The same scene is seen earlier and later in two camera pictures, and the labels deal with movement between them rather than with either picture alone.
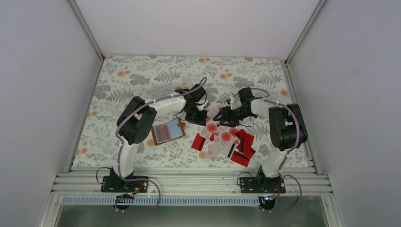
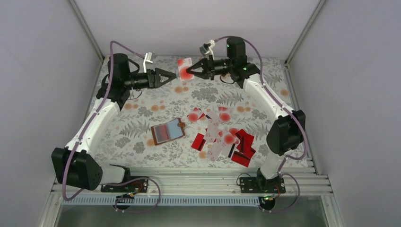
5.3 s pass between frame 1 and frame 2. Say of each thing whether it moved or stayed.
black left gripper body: moved
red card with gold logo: stayed
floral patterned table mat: stayed
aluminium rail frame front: stayed
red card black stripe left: stayed
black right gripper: moved
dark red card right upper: stayed
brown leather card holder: stayed
